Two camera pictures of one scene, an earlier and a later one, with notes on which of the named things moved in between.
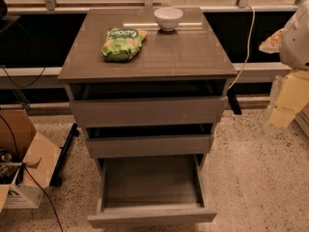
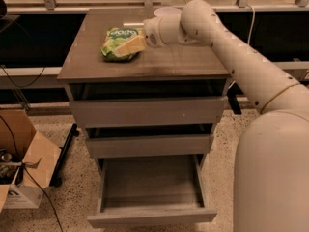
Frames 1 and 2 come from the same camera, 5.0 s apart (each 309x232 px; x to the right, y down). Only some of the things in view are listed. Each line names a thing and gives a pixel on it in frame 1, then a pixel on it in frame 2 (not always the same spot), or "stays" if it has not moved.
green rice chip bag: [122, 43] stays
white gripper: [295, 43] → [152, 33]
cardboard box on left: [27, 159] stays
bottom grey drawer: [147, 189] stays
